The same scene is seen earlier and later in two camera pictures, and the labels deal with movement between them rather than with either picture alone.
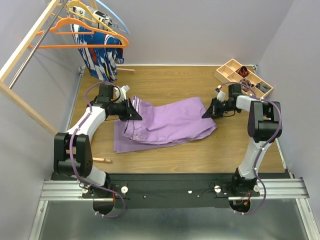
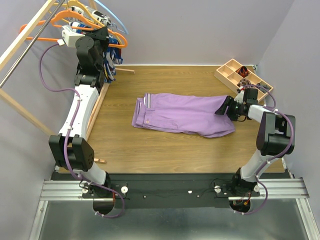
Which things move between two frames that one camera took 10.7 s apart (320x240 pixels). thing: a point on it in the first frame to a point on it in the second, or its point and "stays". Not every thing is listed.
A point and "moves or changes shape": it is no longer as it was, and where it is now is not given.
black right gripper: (213, 110) to (227, 103)
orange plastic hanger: (69, 34) to (59, 14)
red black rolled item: (243, 71) stays
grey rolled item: (264, 88) stays
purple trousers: (177, 122) moves or changes shape
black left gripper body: (123, 110) to (101, 42)
